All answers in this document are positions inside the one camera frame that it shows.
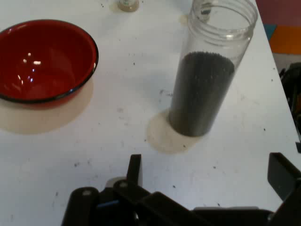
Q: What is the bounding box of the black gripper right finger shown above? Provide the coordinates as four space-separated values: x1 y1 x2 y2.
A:
267 152 301 226

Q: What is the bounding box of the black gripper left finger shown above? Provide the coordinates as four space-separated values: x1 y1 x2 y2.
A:
62 154 196 226

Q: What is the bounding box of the clear jar with black grains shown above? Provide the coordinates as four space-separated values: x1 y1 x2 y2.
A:
168 0 259 137

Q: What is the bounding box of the bulky black equipment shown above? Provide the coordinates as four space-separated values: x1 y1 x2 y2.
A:
279 61 301 142

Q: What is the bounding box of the orange foam floor tile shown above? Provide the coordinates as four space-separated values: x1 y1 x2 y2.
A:
269 24 301 55

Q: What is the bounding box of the red bowl with black rim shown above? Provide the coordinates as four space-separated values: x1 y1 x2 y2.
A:
0 19 99 109

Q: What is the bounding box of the teal foam floor tile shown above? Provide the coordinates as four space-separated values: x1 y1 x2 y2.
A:
262 23 278 42

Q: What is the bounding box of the spice bottle with green cap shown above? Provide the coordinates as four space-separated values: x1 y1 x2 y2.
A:
198 2 212 22
117 0 140 12

